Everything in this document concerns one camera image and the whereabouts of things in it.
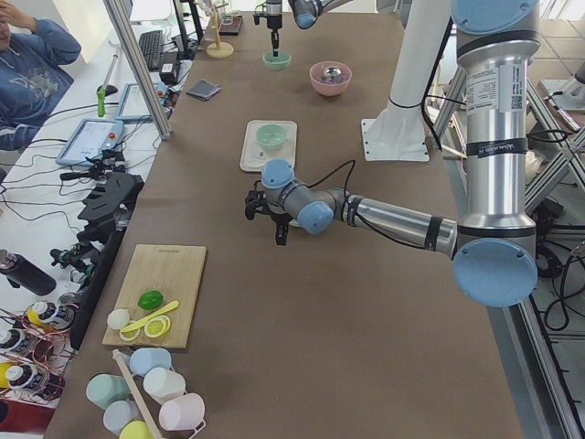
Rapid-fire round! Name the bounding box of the wooden cutting board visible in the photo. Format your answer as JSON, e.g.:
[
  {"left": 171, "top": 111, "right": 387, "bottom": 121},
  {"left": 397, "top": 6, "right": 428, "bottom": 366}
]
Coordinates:
[{"left": 102, "top": 244, "right": 207, "bottom": 349}]

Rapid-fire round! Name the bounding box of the black water bottle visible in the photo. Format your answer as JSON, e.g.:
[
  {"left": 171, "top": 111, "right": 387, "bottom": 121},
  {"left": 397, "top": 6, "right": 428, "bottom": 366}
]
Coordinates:
[{"left": 1, "top": 249, "right": 57, "bottom": 296}]

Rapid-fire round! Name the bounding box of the lemon slice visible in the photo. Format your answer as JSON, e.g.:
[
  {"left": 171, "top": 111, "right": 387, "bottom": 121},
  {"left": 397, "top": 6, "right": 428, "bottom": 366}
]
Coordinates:
[
  {"left": 119, "top": 327, "right": 141, "bottom": 342},
  {"left": 144, "top": 315, "right": 171, "bottom": 338}
]

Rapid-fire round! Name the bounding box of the aluminium frame post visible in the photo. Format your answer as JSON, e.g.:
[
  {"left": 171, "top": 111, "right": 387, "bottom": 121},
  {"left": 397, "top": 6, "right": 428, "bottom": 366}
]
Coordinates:
[{"left": 103, "top": 0, "right": 171, "bottom": 141}]

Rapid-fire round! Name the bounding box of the wooden cup tree stand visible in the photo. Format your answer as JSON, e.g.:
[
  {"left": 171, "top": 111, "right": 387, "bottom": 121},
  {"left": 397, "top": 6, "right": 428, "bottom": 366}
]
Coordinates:
[{"left": 204, "top": 1, "right": 234, "bottom": 59}]

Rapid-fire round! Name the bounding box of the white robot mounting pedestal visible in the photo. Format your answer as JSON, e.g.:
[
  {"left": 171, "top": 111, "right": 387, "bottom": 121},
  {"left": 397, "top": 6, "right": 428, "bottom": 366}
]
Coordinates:
[{"left": 362, "top": 0, "right": 452, "bottom": 162}]

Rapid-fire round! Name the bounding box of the green lime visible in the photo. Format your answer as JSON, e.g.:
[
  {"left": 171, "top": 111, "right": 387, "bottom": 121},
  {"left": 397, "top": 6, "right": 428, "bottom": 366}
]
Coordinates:
[{"left": 137, "top": 290, "right": 164, "bottom": 310}]

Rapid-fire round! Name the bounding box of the cream rabbit serving tray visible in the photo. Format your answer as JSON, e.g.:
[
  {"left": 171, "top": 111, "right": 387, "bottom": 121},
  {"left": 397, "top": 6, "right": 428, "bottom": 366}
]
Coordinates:
[{"left": 239, "top": 120, "right": 297, "bottom": 172}]

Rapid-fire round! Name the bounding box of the metal ice scoop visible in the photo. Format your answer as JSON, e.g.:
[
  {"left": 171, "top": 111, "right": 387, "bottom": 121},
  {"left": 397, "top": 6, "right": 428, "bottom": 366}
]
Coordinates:
[{"left": 321, "top": 66, "right": 343, "bottom": 82}]

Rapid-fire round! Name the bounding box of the teach pendant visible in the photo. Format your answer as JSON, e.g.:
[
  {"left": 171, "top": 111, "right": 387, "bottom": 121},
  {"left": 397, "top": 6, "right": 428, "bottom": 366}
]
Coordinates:
[
  {"left": 56, "top": 118, "right": 124, "bottom": 166},
  {"left": 115, "top": 82, "right": 172, "bottom": 123}
]

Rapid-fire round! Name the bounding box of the teach pendant near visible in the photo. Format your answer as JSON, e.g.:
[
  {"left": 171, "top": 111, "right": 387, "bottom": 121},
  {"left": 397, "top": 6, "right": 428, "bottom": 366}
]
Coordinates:
[{"left": 56, "top": 118, "right": 124, "bottom": 166}]

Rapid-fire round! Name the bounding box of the green handled tool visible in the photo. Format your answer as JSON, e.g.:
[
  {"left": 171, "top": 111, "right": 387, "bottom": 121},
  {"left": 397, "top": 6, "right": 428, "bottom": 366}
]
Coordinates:
[{"left": 96, "top": 43, "right": 122, "bottom": 118}]

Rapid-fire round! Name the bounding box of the black keyboard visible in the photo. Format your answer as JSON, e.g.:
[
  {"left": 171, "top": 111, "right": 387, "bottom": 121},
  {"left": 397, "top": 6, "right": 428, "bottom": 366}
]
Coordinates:
[{"left": 138, "top": 30, "right": 164, "bottom": 71}]

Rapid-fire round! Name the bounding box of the green bowl on tray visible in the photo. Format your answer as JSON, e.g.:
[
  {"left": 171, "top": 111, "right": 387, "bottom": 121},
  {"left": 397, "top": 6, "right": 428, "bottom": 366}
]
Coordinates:
[{"left": 255, "top": 123, "right": 288, "bottom": 152}]

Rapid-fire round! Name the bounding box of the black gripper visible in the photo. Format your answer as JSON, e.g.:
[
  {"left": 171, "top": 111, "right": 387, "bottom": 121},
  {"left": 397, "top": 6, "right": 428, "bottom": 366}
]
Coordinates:
[
  {"left": 269, "top": 210, "right": 293, "bottom": 245},
  {"left": 265, "top": 0, "right": 282, "bottom": 57}
]

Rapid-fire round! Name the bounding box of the teach pendant far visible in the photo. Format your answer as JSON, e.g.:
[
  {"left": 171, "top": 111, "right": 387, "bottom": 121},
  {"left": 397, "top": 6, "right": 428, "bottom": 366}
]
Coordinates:
[{"left": 115, "top": 82, "right": 172, "bottom": 123}]

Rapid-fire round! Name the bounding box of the pink bowl with ice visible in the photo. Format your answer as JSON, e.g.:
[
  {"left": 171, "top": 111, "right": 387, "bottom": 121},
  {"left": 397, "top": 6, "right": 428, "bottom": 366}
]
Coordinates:
[{"left": 309, "top": 60, "right": 353, "bottom": 97}]

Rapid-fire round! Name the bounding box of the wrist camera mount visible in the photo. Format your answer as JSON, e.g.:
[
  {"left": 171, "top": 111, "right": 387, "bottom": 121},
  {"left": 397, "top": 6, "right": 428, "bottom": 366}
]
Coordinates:
[
  {"left": 253, "top": 13, "right": 266, "bottom": 26},
  {"left": 244, "top": 180, "right": 271, "bottom": 220}
]

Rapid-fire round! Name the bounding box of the black tray with glasses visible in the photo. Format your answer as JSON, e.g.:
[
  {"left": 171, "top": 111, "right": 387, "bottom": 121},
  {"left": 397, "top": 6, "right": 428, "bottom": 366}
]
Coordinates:
[{"left": 219, "top": 16, "right": 242, "bottom": 36}]

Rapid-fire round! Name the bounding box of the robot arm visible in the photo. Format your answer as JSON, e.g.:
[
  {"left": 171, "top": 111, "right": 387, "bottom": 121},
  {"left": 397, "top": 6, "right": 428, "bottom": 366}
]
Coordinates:
[
  {"left": 253, "top": 0, "right": 350, "bottom": 56},
  {"left": 245, "top": 1, "right": 539, "bottom": 307}
]

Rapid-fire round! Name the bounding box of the yellow plastic knife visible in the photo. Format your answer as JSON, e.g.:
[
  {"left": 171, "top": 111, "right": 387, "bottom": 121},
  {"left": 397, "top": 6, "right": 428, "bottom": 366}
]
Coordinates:
[{"left": 121, "top": 300, "right": 180, "bottom": 332}]

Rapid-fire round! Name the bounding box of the folded grey cloth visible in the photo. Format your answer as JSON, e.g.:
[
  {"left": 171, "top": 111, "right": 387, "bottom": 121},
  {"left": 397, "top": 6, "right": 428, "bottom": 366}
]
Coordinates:
[{"left": 186, "top": 80, "right": 221, "bottom": 102}]

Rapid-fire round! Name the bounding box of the seated person blue hoodie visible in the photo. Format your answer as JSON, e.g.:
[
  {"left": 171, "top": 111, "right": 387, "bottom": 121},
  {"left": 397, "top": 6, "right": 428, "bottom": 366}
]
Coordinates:
[{"left": 1, "top": 1, "right": 81, "bottom": 151}]

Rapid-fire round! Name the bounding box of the white garlic bulb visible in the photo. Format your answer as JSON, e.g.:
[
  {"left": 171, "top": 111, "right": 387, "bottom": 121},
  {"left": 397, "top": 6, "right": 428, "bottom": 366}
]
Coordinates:
[{"left": 107, "top": 308, "right": 131, "bottom": 331}]

